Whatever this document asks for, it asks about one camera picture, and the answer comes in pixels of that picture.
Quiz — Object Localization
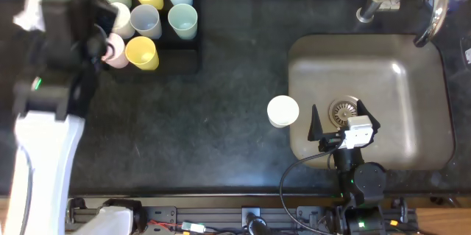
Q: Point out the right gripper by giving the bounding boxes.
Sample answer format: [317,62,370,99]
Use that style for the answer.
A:
[307,99,381,153]

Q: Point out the white cup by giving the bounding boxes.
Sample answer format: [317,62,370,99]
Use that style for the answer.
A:
[110,1,136,40]
[266,94,300,129]

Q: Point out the steel sink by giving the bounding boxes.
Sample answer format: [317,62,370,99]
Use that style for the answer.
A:
[287,34,456,172]

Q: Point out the steel tap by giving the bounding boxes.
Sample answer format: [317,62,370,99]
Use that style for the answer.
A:
[355,0,452,48]

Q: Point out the black tray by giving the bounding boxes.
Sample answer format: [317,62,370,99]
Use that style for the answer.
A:
[97,0,202,75]

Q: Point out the grey cup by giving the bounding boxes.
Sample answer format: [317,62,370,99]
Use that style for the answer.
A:
[130,4,163,41]

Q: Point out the pink cup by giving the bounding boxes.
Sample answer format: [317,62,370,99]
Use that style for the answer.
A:
[101,32,130,69]

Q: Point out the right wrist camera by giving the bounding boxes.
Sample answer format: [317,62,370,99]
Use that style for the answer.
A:
[338,115,375,150]

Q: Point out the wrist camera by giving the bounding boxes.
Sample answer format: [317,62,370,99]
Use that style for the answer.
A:
[13,0,46,32]
[338,115,375,150]

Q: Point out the black cable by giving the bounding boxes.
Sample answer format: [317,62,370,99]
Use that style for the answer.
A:
[278,131,347,235]

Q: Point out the mounting rail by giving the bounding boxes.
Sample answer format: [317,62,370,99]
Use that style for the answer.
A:
[65,196,420,235]

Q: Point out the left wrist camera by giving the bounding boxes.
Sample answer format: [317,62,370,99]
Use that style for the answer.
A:
[13,0,46,32]

